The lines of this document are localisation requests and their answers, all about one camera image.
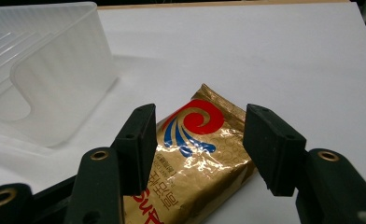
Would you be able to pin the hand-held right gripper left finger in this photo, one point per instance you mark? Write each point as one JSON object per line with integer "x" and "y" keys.
{"x": 134, "y": 149}

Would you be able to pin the gold foil snack packet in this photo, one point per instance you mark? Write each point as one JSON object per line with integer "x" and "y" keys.
{"x": 199, "y": 161}

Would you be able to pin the translucent plastic storage bin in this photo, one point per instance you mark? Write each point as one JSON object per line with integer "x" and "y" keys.
{"x": 47, "y": 74}

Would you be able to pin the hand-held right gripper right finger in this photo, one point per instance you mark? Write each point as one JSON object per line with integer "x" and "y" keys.
{"x": 277, "y": 149}

